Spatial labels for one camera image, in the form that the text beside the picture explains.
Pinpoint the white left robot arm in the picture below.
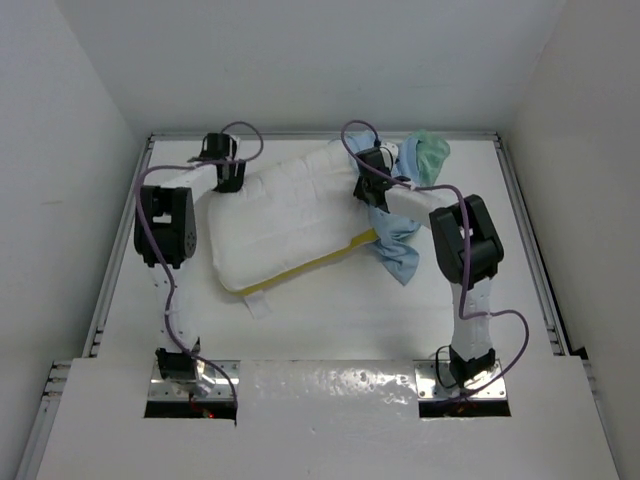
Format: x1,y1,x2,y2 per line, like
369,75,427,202
134,130,246,386

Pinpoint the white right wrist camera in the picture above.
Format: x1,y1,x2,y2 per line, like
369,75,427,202
379,142,399,165

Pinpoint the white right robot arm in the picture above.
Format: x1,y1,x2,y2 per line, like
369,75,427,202
354,146,504,389

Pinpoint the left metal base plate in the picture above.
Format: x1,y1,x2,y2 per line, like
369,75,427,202
147,360,240,402

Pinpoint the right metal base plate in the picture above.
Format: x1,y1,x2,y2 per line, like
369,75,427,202
414,359,508,403

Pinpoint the white pillow with yellow band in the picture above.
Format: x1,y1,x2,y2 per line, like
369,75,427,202
207,143,378,319

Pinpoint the blue and green pillowcase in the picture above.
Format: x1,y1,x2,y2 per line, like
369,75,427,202
353,130,451,285

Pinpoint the metal base plate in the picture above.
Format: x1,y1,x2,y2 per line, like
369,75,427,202
414,359,508,403
147,360,240,402

